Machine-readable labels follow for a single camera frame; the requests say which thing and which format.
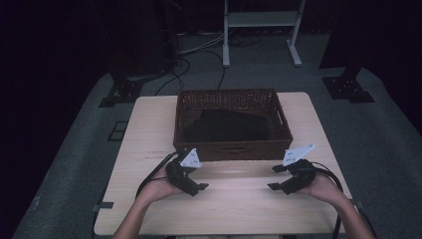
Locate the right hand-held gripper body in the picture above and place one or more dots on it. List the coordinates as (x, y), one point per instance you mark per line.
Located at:
(300, 177)

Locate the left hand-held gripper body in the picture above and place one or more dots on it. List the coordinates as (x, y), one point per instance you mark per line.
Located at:
(180, 176)

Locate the brown wicker basket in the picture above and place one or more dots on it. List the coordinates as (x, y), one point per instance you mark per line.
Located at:
(232, 151)

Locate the black cloth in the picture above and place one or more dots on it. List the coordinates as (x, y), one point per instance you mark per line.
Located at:
(225, 127)

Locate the person's left hand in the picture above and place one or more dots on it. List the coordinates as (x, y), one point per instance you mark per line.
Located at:
(159, 187)

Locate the person's right hand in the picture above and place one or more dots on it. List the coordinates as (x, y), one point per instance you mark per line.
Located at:
(325, 189)

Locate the dark floor outlet plate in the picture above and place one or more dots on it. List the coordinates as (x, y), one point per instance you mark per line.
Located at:
(118, 130)

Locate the white metal stand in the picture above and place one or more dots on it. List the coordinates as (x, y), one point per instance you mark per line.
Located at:
(262, 19)

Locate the black stand with base plate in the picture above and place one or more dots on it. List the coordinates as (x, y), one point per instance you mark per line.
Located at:
(347, 88)
(122, 91)

